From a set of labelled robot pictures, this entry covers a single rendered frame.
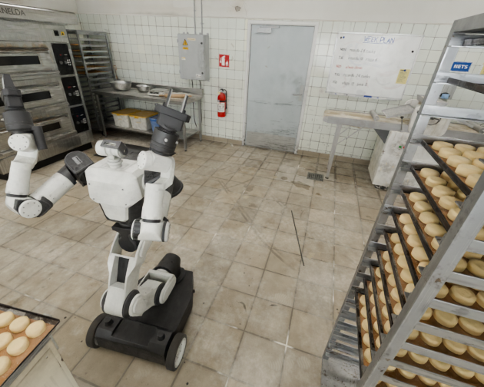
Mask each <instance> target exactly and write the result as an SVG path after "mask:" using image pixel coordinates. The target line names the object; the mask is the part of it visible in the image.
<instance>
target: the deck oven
mask: <svg viewBox="0 0 484 387"><path fill-rule="evenodd" d="M67 24H70V25H78V20H77V16H76V14H75V13H74V12H63V11H58V10H52V9H46V8H36V7H31V6H25V5H15V4H9V3H4V2H0V179H2V180H8V177H9V172H10V167H11V162H12V161H13V160H14V159H15V157H16V156H17V153H18V151H17V150H13V149H12V148H11V147H10V146H9V145H8V139H9V137H10V136H11V135H12V133H9V132H8V131H7V130H6V127H5V122H4V121H2V120H1V119H3V117H2V113H3V112H5V105H4V101H2V98H1V91H2V89H3V84H2V78H3V76H2V74H10V76H11V78H12V81H13V83H14V85H15V88H16V89H19V90H21V93H22V101H23V105H24V107H25V109H26V111H27V112H30V113H31V117H32V119H33V124H34V126H41V127H42V130H43V133H44V136H45V141H46V144H47V147H48V149H47V150H40V151H39V152H38V160H37V164H36V165H35V166H34V168H33V169H31V172H32V171H34V170H37V169H40V168H42V167H45V166H48V165H49V164H53V163H55V162H57V161H60V160H63V159H65V156H66V155H67V154H69V153H70V152H72V151H86V150H87V149H90V148H92V145H91V142H92V141H94V137H93V134H92V130H91V125H90V121H89V118H88V112H87V109H86V105H85V101H84V98H83V95H82V92H81V86H80V83H79V80H78V76H77V75H76V74H77V71H76V68H75V63H74V59H73V56H72V53H71V47H70V44H69V43H68V42H69V41H68V36H67V32H66V29H65V25H67Z"/></svg>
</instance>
